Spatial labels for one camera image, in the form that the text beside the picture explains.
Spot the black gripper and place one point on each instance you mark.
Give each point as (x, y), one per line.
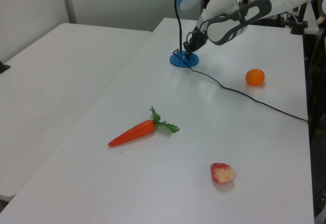
(196, 40)

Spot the blue desk lamp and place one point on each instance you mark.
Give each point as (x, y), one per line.
(184, 61)

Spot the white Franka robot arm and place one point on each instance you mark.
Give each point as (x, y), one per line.
(254, 10)

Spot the orange tangerine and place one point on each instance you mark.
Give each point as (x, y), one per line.
(255, 77)

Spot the orange toy carrot green leaves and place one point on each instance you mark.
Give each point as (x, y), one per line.
(135, 133)

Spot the red toy strawberry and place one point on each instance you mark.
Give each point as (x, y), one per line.
(222, 174)

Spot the white side table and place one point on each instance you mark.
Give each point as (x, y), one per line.
(51, 86)

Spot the black camera clamp mount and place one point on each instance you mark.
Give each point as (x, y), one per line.
(299, 27)

